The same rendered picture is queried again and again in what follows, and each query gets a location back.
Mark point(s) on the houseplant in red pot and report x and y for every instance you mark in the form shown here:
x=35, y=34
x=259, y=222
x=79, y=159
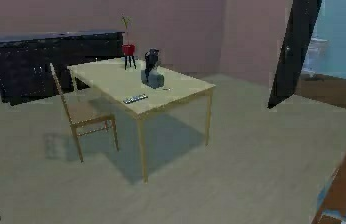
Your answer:
x=128, y=50

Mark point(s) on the wooden chair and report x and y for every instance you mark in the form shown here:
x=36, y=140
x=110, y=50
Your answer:
x=82, y=113

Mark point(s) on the small grey pen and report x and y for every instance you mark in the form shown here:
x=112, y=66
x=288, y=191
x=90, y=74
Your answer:
x=166, y=89

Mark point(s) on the dark remote control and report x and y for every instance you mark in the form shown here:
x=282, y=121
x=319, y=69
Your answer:
x=135, y=98

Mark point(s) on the black kettle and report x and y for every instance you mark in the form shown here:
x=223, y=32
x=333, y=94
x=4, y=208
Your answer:
x=151, y=61

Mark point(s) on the pale wooden table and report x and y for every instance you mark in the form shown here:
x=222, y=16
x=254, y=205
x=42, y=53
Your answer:
x=121, y=83

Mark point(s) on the black room door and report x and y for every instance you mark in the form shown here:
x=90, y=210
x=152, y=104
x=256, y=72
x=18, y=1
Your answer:
x=292, y=53

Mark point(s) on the black sideboard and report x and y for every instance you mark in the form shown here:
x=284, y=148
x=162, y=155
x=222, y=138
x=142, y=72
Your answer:
x=31, y=63

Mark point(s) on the white toilet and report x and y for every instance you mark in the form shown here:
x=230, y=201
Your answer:
x=314, y=55

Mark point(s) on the brown wooden furniture with blue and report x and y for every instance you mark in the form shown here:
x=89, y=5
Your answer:
x=344, y=186

